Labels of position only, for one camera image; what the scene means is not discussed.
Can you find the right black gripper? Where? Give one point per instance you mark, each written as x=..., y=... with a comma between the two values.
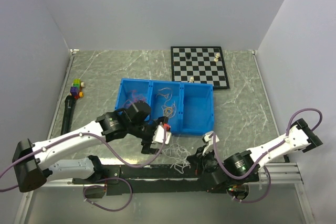
x=196, y=159

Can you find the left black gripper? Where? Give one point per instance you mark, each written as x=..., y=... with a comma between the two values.
x=146, y=147

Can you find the blue three-compartment plastic bin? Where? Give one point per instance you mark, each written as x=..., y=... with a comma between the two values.
x=189, y=106

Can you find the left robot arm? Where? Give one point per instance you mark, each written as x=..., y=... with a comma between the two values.
x=37, y=163

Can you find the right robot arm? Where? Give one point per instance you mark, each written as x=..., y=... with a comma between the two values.
x=243, y=167

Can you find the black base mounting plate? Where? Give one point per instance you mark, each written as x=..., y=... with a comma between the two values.
x=220, y=186

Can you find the colourful toy block car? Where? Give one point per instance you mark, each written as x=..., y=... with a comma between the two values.
x=76, y=88

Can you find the black chess pawn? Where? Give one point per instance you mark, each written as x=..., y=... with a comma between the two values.
x=188, y=56

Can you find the black and white chessboard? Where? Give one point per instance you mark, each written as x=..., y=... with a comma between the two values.
x=201, y=66

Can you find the white chess piece far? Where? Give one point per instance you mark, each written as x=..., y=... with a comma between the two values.
x=217, y=56

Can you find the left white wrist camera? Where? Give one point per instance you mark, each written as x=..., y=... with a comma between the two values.
x=162, y=136

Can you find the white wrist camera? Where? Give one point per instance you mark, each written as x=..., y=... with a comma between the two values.
x=162, y=136
x=209, y=138

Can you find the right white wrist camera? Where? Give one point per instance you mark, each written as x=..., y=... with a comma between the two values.
x=209, y=138

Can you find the aluminium rail frame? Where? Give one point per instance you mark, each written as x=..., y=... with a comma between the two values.
x=279, y=173

